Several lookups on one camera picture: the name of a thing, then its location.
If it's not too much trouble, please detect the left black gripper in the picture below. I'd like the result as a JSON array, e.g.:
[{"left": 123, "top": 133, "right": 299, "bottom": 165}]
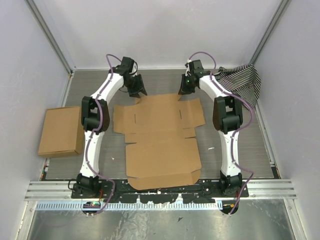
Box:
[{"left": 124, "top": 74, "right": 147, "bottom": 99}]

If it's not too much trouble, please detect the brown cardboard box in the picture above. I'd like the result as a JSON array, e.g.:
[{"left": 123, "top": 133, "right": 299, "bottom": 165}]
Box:
[
  {"left": 113, "top": 93, "right": 205, "bottom": 190},
  {"left": 38, "top": 106, "right": 85, "bottom": 158}
]

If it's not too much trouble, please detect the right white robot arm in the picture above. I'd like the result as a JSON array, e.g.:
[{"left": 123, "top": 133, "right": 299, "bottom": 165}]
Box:
[{"left": 178, "top": 71, "right": 243, "bottom": 198}]

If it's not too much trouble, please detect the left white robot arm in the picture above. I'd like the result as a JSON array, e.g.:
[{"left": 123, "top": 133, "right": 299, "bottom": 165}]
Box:
[{"left": 73, "top": 61, "right": 147, "bottom": 199}]

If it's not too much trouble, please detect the folded brown cardboard box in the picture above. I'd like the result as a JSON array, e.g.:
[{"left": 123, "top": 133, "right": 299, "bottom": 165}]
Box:
[{"left": 38, "top": 106, "right": 85, "bottom": 158}]

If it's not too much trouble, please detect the striped cloth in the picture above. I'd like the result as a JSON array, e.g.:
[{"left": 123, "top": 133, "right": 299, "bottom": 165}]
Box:
[{"left": 214, "top": 64, "right": 262, "bottom": 109}]

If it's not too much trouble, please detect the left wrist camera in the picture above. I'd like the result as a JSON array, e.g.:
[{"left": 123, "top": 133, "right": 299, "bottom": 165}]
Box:
[{"left": 120, "top": 56, "right": 138, "bottom": 75}]

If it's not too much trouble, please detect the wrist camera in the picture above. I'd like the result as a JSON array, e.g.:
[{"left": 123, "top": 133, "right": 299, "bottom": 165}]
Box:
[
  {"left": 188, "top": 59, "right": 204, "bottom": 75},
  {"left": 120, "top": 56, "right": 138, "bottom": 75}
]

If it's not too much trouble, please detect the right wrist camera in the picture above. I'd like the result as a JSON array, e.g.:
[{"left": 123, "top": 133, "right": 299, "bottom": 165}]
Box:
[{"left": 188, "top": 59, "right": 204, "bottom": 75}]

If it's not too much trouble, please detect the left aluminium corner post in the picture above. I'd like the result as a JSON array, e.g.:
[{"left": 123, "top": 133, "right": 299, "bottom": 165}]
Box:
[{"left": 24, "top": 0, "right": 74, "bottom": 75}]

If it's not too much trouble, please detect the aluminium corner post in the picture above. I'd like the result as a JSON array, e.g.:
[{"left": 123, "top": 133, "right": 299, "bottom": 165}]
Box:
[
  {"left": 249, "top": 0, "right": 292, "bottom": 65},
  {"left": 24, "top": 0, "right": 74, "bottom": 75}
]

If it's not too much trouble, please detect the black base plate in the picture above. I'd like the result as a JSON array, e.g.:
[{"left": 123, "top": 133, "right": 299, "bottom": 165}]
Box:
[{"left": 69, "top": 178, "right": 249, "bottom": 203}]

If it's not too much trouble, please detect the aluminium front rail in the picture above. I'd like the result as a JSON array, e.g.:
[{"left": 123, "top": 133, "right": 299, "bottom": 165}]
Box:
[{"left": 25, "top": 179, "right": 297, "bottom": 201}]

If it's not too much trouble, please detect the right aluminium corner post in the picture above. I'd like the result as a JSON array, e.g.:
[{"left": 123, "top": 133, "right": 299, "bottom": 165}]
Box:
[{"left": 249, "top": 0, "right": 292, "bottom": 65}]

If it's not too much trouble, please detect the slotted cable duct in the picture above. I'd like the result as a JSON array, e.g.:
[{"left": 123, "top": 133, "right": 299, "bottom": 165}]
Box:
[{"left": 35, "top": 200, "right": 223, "bottom": 211}]

